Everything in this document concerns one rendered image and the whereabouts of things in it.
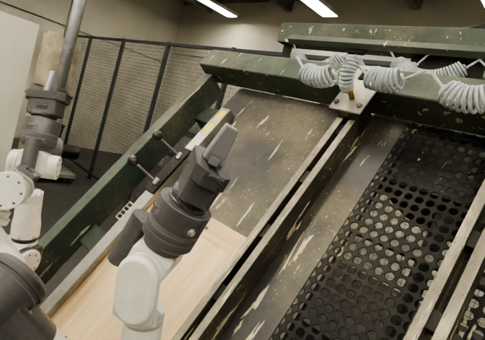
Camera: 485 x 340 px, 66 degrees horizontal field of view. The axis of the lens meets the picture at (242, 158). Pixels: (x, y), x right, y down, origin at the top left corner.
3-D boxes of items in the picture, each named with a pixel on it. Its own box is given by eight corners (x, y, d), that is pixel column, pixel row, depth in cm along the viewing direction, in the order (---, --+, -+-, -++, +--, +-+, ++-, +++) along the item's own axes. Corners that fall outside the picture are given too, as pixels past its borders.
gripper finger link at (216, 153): (241, 131, 56) (220, 166, 57) (222, 121, 55) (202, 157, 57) (242, 134, 55) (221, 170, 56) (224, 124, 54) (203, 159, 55)
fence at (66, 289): (32, 329, 113) (22, 325, 110) (226, 115, 146) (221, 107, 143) (37, 339, 109) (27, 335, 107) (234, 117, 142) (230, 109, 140)
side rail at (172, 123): (22, 295, 133) (-4, 282, 126) (214, 91, 171) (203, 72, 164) (27, 304, 129) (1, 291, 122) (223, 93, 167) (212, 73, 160)
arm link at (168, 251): (188, 248, 55) (152, 307, 57) (208, 227, 65) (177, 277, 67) (125, 206, 56) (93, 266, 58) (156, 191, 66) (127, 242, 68)
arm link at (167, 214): (185, 161, 50) (144, 232, 52) (246, 191, 53) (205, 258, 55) (184, 136, 62) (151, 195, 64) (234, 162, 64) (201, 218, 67)
